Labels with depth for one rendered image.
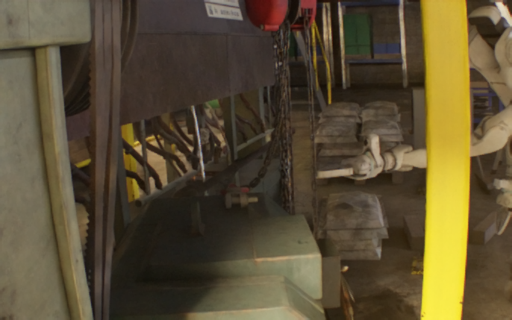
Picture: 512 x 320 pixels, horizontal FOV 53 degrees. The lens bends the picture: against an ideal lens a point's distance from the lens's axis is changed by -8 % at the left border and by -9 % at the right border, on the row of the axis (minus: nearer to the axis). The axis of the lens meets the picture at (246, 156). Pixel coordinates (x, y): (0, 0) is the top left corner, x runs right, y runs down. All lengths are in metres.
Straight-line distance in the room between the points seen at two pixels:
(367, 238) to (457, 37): 2.22
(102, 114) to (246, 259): 0.42
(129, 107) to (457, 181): 0.96
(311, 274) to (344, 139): 4.12
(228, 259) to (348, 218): 2.41
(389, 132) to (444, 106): 3.83
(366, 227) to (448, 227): 2.04
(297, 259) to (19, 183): 0.56
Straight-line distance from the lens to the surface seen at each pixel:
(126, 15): 0.70
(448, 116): 1.25
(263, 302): 0.87
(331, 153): 5.10
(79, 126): 1.46
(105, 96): 0.66
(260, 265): 0.96
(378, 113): 5.49
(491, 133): 1.91
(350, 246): 3.34
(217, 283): 0.95
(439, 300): 1.38
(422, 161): 1.91
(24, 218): 0.55
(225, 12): 2.56
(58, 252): 0.59
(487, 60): 2.12
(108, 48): 0.65
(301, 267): 0.97
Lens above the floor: 1.21
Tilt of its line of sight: 10 degrees down
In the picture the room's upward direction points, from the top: 4 degrees counter-clockwise
